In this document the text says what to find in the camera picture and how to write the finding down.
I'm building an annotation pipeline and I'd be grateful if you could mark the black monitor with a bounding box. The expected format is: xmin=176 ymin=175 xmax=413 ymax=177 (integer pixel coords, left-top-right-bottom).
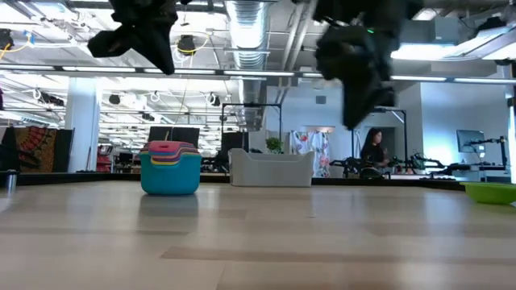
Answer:
xmin=147 ymin=126 xmax=173 ymax=143
xmin=221 ymin=131 xmax=245 ymax=155
xmin=172 ymin=126 xmax=201 ymax=149

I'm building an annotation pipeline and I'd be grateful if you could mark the black aluminium table frame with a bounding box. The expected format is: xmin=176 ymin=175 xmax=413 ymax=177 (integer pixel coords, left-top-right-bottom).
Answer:
xmin=0 ymin=171 xmax=464 ymax=191

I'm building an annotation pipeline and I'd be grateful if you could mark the teal measuring cup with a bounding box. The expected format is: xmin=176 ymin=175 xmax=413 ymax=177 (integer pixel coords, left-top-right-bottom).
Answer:
xmin=139 ymin=152 xmax=203 ymax=197

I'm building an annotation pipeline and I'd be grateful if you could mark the person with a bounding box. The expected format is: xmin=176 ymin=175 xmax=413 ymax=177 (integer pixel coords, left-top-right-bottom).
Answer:
xmin=359 ymin=127 xmax=392 ymax=171

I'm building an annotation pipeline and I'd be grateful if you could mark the yellow measuring cup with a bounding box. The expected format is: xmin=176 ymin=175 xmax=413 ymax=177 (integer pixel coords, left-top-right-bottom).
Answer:
xmin=150 ymin=159 xmax=192 ymax=167

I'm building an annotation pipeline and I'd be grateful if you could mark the black metal stand frame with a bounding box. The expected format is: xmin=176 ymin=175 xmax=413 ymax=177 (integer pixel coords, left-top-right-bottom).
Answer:
xmin=350 ymin=106 xmax=407 ymax=172
xmin=220 ymin=102 xmax=283 ymax=152

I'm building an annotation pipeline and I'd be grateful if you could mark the white square pillar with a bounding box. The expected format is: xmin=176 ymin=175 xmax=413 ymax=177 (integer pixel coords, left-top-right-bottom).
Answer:
xmin=64 ymin=77 xmax=102 ymax=173

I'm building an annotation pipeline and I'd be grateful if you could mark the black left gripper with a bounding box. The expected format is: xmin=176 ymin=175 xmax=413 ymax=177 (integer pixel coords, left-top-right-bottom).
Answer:
xmin=87 ymin=0 xmax=179 ymax=76

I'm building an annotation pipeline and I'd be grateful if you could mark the grey plastic basket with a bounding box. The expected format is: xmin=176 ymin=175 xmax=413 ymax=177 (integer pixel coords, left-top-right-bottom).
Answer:
xmin=228 ymin=147 xmax=315 ymax=189

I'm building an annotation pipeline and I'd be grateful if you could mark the green measuring cup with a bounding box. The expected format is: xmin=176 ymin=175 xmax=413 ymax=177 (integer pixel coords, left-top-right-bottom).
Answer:
xmin=459 ymin=181 xmax=516 ymax=206

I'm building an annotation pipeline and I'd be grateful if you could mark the grey wall monitor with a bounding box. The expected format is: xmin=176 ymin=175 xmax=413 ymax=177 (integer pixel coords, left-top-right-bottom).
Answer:
xmin=456 ymin=129 xmax=486 ymax=154

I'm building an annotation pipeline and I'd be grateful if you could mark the grey metal cylinder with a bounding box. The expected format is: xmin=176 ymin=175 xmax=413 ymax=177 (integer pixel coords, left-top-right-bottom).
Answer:
xmin=5 ymin=170 xmax=19 ymax=195

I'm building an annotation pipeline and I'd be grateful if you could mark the purple measuring cup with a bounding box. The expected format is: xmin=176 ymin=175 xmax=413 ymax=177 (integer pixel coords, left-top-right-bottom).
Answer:
xmin=148 ymin=153 xmax=201 ymax=163

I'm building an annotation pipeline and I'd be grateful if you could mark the green potted plant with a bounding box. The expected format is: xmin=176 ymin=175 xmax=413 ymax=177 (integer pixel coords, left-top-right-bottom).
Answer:
xmin=264 ymin=136 xmax=284 ymax=155

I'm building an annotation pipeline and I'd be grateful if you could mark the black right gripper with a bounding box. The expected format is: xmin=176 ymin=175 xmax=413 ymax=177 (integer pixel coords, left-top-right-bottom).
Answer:
xmin=314 ymin=21 xmax=405 ymax=131

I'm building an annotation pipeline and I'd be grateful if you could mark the patterned orange tapestry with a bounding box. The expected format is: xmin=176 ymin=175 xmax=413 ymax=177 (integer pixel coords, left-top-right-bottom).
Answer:
xmin=0 ymin=126 xmax=75 ymax=174

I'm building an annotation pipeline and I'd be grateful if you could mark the floral print cloth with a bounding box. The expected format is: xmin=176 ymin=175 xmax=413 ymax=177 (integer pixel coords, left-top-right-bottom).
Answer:
xmin=289 ymin=130 xmax=331 ymax=179

